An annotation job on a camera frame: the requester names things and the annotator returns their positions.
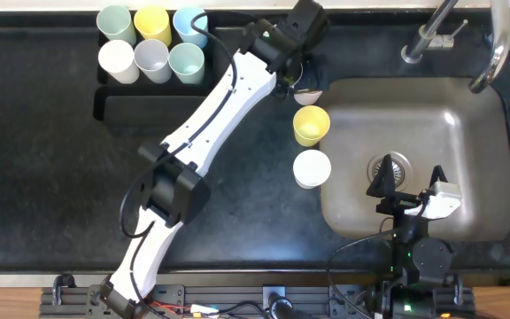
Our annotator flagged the black tray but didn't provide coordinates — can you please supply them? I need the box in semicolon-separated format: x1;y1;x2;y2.
92;11;215;128

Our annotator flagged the black cable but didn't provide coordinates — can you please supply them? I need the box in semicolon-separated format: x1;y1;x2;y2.
119;12;238;314
325;190;433;319

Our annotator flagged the green cup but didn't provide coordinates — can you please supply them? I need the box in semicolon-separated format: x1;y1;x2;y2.
167;42;206;86
96;4;137;46

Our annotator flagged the steel tap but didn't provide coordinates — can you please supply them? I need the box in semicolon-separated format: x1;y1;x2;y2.
399;0;510;95

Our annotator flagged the blue cup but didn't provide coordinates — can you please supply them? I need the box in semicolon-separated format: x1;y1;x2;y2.
172;5;209;49

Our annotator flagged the cream cup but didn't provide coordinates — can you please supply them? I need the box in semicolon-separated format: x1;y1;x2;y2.
292;149;332;191

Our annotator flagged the white cup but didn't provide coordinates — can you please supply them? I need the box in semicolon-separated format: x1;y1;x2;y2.
97;39;141;85

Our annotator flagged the yellow cup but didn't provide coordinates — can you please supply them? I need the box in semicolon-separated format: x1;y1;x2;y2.
292;105;331;148
133;5;173;47

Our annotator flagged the steel sink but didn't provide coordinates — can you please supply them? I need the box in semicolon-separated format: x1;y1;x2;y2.
318;77;510;243

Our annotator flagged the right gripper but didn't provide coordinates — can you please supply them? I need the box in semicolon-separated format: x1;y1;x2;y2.
366;153;449;214

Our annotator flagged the pink cup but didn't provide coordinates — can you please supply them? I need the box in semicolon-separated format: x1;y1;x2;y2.
293;88;324;106

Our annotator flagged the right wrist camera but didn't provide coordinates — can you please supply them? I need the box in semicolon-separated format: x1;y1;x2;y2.
405;180;463;222

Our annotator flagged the mounting rail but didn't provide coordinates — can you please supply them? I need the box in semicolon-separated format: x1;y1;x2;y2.
37;273;477;319

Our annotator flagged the grey cup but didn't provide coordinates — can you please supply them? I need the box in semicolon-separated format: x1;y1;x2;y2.
134;38;173;84

